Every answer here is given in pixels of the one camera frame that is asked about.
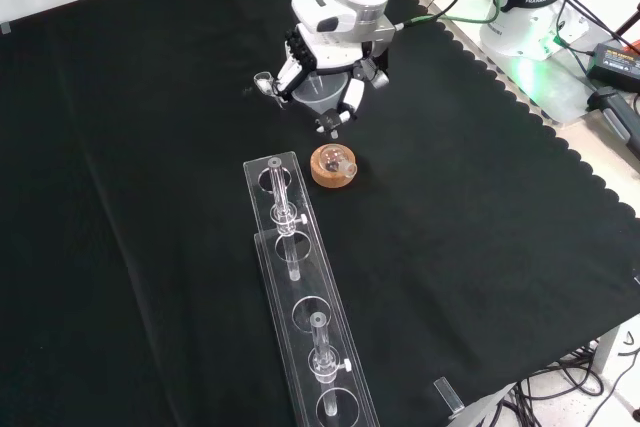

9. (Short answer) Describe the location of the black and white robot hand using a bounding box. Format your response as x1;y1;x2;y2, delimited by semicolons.
273;24;392;141

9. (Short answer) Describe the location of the clear plastic funnel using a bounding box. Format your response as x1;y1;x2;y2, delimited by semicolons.
291;73;347;141

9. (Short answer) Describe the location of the clear glass weighing funnel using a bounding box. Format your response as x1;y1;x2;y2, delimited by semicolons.
253;71;282;99

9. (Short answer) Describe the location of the clear glass round-bottom flask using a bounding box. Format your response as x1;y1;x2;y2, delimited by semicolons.
319;144;359;180

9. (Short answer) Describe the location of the clear acrylic funnel stand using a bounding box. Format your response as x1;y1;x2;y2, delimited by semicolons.
242;150;380;427

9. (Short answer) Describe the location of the black bench cloth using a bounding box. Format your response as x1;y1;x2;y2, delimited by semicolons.
0;0;640;427

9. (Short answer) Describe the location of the black power adapter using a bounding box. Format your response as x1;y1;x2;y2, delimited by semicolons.
585;42;640;94

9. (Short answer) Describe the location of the black handheld device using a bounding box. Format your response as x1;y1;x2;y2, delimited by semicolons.
586;86;640;159

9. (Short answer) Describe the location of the cork ring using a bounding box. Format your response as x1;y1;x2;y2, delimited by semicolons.
309;145;361;190

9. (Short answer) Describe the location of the bundle of black floor cables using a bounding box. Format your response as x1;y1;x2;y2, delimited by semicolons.
499;326;640;427

